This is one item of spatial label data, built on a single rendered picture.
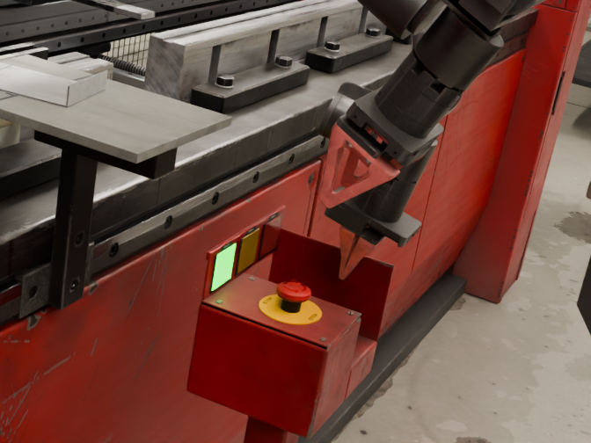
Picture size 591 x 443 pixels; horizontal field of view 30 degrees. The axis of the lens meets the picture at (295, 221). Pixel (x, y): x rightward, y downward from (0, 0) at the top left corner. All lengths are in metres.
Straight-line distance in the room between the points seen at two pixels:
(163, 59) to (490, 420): 1.47
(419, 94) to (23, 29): 0.86
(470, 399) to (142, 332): 1.51
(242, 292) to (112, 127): 0.31
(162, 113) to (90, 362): 0.35
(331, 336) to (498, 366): 1.81
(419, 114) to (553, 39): 2.22
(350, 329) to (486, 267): 2.10
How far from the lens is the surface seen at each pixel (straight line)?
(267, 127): 1.57
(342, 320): 1.25
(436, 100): 0.93
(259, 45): 1.78
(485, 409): 2.78
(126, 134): 1.05
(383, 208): 1.25
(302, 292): 1.23
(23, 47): 1.31
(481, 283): 3.36
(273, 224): 1.36
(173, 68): 1.57
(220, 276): 1.25
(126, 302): 1.36
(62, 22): 1.75
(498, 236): 3.30
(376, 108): 0.94
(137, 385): 1.47
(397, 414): 2.66
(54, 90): 1.14
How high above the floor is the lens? 1.33
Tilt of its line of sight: 21 degrees down
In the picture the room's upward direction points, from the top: 10 degrees clockwise
